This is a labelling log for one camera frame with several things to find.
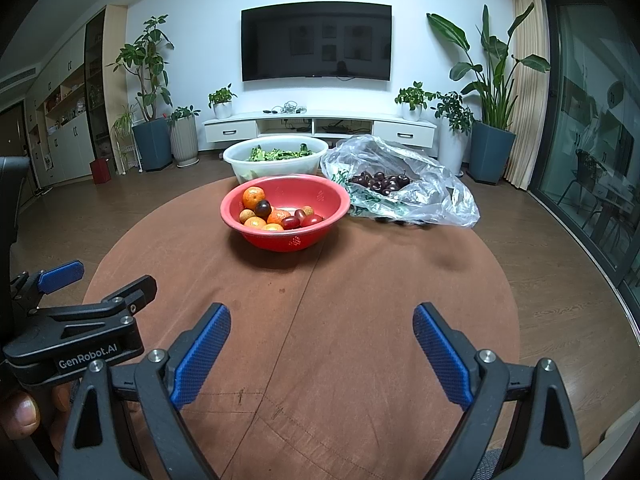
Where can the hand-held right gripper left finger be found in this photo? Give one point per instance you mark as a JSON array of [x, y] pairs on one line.
[[200, 355]]

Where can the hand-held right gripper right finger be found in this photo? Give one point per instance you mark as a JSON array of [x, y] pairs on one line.
[[442, 355]]

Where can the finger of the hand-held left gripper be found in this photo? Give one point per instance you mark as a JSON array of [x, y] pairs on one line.
[[132, 297], [60, 276]]

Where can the red plastic colander bowl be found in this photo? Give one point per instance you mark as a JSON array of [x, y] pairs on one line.
[[280, 242]]

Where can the tan longan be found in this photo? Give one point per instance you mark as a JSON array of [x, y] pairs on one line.
[[308, 211], [246, 216]]

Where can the orange mandarin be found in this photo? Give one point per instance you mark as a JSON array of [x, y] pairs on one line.
[[253, 196], [257, 223], [272, 228], [276, 216]]

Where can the dark purple plum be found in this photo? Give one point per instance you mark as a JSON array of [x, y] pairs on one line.
[[263, 207]]

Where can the red grape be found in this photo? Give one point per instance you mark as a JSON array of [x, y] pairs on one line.
[[289, 222], [299, 214]]

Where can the red tomato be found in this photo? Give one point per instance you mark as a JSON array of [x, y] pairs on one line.
[[314, 220]]

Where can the person's left hand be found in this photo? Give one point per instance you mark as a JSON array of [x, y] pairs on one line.
[[22, 412]]

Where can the brown tablecloth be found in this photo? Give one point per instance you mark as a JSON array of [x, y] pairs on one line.
[[350, 310]]

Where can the small red bin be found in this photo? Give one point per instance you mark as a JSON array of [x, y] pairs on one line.
[[101, 170]]

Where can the dark wooden door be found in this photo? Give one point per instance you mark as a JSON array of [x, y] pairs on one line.
[[12, 145]]

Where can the tall tree plant blue pot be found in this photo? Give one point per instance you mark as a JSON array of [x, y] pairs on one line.
[[152, 142]]

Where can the hanging plant on white stand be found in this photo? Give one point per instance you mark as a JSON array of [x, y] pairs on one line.
[[125, 130]]

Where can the clear plastic bag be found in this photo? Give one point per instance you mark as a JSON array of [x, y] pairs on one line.
[[440, 195]]

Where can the plant in ribbed white pot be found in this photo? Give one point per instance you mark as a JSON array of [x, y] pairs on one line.
[[184, 137]]

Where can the pile of dark cherries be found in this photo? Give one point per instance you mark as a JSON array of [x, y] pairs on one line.
[[380, 182]]

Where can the white television cabinet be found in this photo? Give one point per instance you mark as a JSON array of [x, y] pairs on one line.
[[230, 130]]

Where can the white plastic basin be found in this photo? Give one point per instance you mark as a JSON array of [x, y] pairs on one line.
[[280, 167]]

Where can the green leafy vegetables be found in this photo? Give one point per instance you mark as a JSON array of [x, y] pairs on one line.
[[272, 154]]

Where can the large-leaf plant dark pot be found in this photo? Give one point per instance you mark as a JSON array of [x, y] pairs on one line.
[[492, 150]]

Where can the small potted plant white pot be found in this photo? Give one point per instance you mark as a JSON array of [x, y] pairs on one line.
[[222, 100], [412, 102]]

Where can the bushy plant tall white pot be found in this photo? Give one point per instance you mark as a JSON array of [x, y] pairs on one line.
[[452, 125]]

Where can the glass sliding door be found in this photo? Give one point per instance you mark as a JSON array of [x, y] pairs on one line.
[[590, 135]]

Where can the beige curtain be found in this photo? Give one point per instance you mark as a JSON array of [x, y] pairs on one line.
[[530, 60]]

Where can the white wall cabinet unit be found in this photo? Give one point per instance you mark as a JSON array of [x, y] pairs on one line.
[[70, 125]]

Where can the black wall television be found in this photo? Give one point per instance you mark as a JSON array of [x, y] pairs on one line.
[[315, 42]]

